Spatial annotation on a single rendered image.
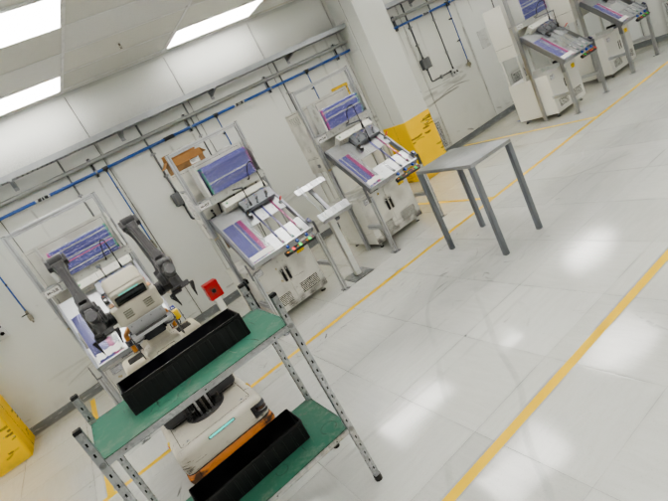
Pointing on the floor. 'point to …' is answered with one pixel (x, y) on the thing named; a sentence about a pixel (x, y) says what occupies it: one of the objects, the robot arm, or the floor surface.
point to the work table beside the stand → (455, 160)
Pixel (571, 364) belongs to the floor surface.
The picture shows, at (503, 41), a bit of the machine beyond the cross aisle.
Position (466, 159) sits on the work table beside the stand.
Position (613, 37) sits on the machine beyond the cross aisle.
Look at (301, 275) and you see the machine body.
